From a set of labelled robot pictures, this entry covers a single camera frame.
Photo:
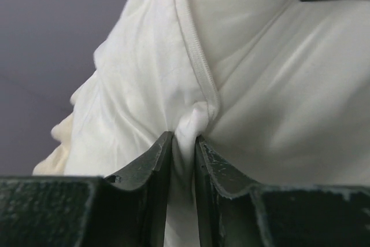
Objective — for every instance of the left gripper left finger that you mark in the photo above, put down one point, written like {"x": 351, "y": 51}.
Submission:
{"x": 127, "y": 208}

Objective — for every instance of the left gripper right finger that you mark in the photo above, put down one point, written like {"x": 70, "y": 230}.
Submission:
{"x": 235, "y": 210}

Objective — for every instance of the white pillow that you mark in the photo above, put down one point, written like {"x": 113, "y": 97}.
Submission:
{"x": 280, "y": 87}

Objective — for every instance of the grey pillowcase with cream ruffle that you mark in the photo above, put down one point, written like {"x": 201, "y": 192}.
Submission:
{"x": 54, "y": 164}

